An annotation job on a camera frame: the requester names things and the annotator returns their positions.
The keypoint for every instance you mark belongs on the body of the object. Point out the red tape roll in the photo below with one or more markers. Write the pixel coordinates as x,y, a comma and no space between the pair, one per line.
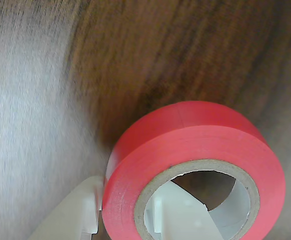
185,140

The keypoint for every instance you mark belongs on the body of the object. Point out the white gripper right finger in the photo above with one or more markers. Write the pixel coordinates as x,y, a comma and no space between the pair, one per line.
183,217

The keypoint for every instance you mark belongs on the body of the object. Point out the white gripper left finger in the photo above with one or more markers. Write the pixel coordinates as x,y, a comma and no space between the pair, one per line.
73,215

